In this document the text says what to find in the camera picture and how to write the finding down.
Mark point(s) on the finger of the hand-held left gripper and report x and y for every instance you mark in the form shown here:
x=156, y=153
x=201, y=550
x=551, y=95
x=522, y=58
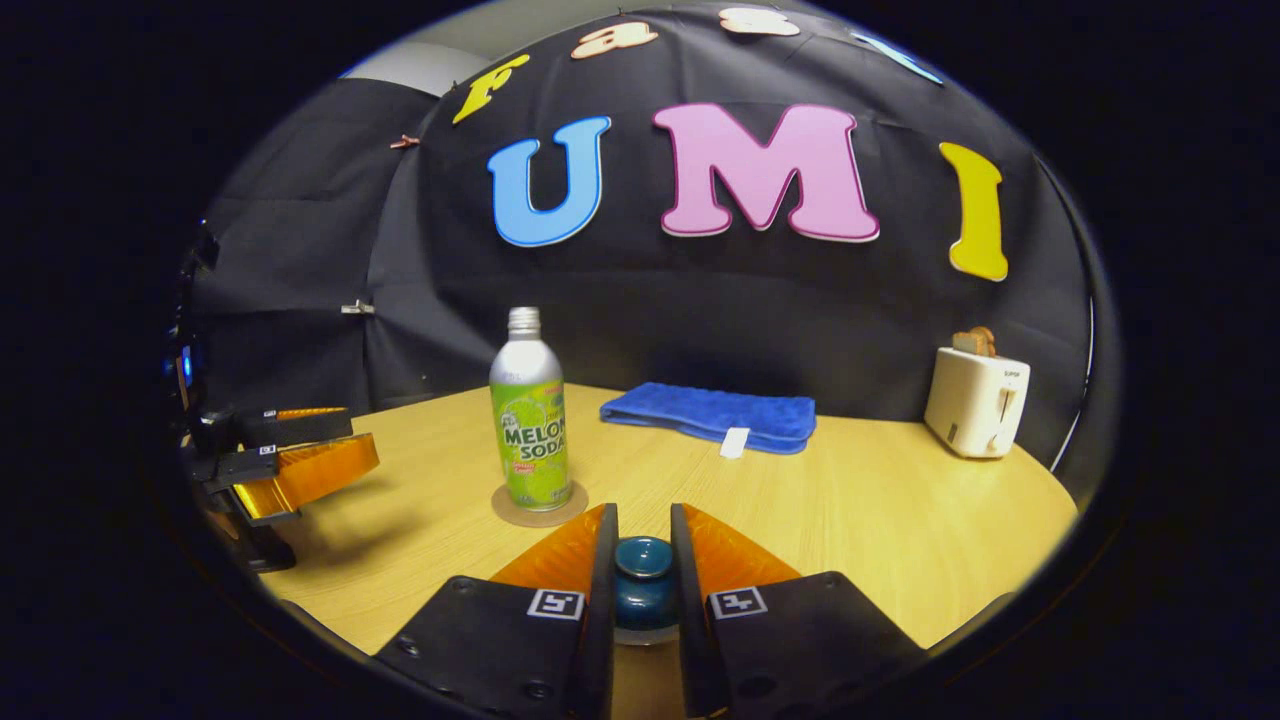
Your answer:
x=280, y=428
x=300, y=475

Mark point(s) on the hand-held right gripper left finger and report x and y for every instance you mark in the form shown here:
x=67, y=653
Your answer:
x=600, y=620

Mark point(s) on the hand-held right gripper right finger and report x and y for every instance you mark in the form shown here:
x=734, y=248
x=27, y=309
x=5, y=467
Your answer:
x=690, y=620

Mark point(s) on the teal teacup lid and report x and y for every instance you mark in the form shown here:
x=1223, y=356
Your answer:
x=644, y=590

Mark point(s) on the round brown coaster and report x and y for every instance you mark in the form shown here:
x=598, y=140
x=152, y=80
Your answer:
x=540, y=518

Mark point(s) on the silver water bottle green label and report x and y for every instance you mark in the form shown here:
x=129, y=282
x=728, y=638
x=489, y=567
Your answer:
x=530, y=420

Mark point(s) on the wooden clip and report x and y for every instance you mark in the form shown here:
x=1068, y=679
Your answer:
x=357, y=308

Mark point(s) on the blue folded towel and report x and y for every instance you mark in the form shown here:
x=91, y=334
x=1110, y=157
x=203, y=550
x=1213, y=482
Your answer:
x=710, y=412

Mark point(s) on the red clip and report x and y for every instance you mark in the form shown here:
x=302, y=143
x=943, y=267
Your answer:
x=405, y=142

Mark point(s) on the black backdrop cloth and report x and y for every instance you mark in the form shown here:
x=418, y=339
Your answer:
x=700, y=300

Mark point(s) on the white toaster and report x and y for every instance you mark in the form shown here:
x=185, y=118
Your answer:
x=975, y=405

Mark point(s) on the toast slice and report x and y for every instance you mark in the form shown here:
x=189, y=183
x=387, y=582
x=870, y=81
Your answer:
x=974, y=342

